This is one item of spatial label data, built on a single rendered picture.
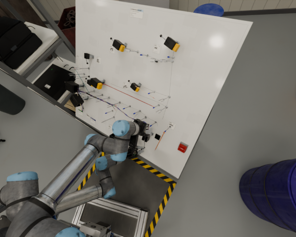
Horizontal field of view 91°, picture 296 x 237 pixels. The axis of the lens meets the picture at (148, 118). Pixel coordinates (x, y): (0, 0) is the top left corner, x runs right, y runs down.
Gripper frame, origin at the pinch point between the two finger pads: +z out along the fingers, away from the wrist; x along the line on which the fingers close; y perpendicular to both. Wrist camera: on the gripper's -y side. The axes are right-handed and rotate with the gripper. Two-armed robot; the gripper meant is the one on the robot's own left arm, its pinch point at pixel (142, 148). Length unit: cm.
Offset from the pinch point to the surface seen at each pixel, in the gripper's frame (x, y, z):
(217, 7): 172, 29, 191
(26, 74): 75, -33, -58
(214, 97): 19, 55, 17
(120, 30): 80, 22, -7
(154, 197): -70, -69, 48
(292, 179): -46, 66, 66
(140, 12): 79, 39, -3
